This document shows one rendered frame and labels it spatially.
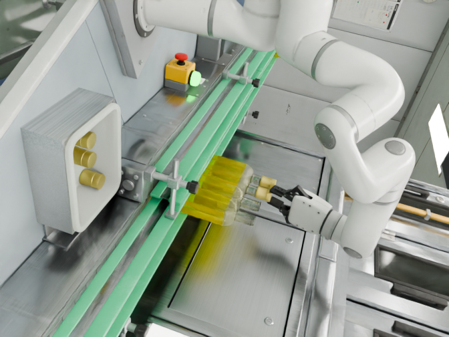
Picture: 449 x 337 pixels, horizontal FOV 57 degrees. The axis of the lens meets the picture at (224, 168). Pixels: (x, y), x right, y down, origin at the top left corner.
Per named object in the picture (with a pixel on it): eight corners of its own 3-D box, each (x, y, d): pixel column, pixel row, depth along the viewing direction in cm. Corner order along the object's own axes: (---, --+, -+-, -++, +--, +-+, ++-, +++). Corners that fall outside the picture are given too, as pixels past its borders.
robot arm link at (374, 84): (301, 58, 73) (364, 96, 65) (356, 25, 77) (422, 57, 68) (301, 115, 83) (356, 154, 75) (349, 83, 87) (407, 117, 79)
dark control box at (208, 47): (194, 55, 147) (216, 61, 146) (196, 34, 142) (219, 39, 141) (202, 48, 154) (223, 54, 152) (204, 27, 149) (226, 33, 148)
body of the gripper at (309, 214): (331, 230, 115) (294, 211, 119) (341, 202, 109) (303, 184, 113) (319, 245, 110) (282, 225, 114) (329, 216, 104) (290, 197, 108)
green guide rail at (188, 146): (151, 172, 97) (182, 182, 95) (151, 169, 96) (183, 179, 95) (284, 1, 234) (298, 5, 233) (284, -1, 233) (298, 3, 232)
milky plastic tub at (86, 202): (38, 225, 81) (77, 239, 80) (21, 128, 68) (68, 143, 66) (87, 175, 95) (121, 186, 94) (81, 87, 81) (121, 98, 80)
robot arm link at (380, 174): (352, 141, 93) (303, 176, 89) (369, 67, 76) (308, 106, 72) (412, 187, 85) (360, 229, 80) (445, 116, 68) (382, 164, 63)
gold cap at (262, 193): (253, 200, 116) (268, 204, 115) (256, 190, 114) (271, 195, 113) (256, 192, 119) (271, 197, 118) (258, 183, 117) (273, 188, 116)
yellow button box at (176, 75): (162, 85, 126) (185, 92, 125) (164, 63, 121) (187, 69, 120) (172, 77, 131) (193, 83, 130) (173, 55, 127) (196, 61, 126)
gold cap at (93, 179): (85, 184, 92) (103, 189, 91) (77, 184, 88) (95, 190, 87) (89, 168, 92) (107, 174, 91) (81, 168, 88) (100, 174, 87)
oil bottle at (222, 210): (156, 205, 110) (232, 230, 107) (157, 189, 107) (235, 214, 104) (165, 192, 115) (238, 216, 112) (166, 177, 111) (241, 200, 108)
